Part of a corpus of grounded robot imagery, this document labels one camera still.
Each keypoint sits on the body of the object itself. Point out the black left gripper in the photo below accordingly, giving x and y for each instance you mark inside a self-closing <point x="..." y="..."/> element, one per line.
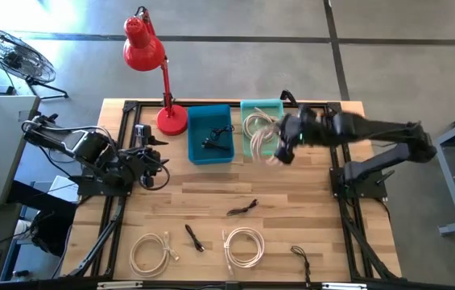
<point x="142" y="161"/>

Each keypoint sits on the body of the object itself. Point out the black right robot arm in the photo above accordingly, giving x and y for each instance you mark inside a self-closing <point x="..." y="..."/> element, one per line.
<point x="372" y="129"/>

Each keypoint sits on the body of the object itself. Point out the black aluminium table frame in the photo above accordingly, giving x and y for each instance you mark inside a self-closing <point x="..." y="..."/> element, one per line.
<point x="150" y="104"/>

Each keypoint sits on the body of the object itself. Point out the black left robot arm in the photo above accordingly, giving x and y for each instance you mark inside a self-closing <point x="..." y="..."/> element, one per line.
<point x="90" y="147"/>

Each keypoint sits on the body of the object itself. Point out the blue plastic bin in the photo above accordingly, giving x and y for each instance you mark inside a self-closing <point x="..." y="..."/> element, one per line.
<point x="203" y="121"/>

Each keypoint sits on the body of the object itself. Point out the black curved frame bracket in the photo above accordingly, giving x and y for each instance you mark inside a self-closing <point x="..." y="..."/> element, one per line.
<point x="291" y="96"/>

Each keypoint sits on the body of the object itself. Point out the black metal floor fan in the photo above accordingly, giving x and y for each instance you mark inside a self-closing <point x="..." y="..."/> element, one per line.
<point x="13" y="56"/>

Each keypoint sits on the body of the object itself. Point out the silver bracket plate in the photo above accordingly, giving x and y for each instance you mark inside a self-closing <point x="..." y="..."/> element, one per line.
<point x="344" y="286"/>
<point x="120" y="285"/>

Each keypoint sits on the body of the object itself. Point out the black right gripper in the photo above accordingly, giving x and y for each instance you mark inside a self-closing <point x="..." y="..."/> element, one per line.
<point x="311" y="133"/>

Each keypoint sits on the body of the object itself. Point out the teal plastic bin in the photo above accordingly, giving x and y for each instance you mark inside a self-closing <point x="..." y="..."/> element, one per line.
<point x="246" y="147"/>

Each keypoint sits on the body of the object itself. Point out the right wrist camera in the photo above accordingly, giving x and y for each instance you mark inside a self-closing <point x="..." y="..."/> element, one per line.
<point x="308" y="112"/>

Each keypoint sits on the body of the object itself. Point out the red desk lamp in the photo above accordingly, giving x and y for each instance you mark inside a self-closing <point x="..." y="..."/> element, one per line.
<point x="144" y="50"/>

